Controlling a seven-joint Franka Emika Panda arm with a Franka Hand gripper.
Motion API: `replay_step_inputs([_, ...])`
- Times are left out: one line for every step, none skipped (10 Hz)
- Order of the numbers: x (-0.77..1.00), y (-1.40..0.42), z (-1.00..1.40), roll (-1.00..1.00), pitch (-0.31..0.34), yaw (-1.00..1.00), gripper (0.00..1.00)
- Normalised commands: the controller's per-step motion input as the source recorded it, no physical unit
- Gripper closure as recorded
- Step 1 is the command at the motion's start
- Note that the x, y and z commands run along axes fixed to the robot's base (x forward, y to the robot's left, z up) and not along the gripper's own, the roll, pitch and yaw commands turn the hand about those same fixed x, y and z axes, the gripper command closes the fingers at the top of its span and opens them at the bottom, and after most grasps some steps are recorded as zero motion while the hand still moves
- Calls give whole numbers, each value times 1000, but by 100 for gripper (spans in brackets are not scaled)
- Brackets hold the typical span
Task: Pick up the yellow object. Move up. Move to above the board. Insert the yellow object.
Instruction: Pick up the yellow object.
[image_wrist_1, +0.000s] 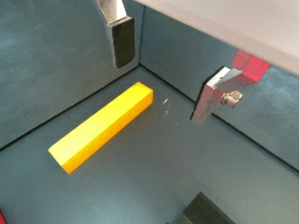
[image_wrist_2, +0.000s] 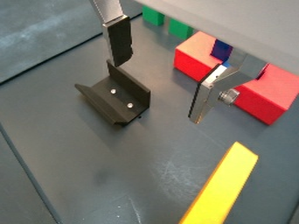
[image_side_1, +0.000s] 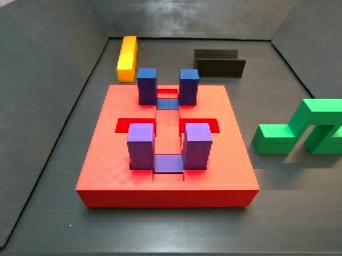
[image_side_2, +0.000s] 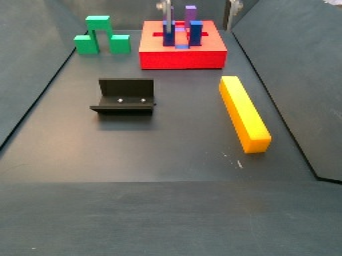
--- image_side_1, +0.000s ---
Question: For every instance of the yellow rectangular block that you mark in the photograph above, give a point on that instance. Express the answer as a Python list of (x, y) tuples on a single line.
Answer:
[(126, 66)]

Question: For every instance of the red slotted board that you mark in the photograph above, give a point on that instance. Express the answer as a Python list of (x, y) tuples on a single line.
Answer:
[(110, 184)]

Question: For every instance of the purple U-shaped block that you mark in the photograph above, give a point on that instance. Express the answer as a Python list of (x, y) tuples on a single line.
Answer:
[(168, 151)]

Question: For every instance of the blue U-shaped block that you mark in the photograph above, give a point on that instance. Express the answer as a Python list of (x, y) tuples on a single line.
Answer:
[(167, 97)]

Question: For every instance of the black angled holder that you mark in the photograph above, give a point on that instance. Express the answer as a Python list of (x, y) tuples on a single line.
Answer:
[(218, 63)]

